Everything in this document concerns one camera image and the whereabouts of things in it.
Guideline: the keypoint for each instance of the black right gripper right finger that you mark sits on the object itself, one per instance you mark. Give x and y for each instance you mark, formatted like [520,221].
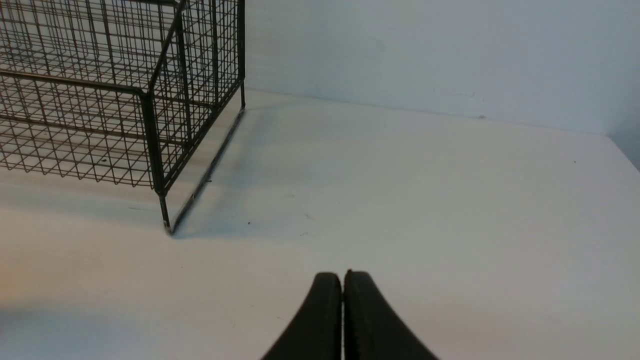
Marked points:
[372,330]

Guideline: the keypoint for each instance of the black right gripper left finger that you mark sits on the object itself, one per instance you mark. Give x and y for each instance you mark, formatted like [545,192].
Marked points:
[315,332]

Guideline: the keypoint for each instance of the black wire mesh shelf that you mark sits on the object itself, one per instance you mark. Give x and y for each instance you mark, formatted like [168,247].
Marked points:
[119,91]

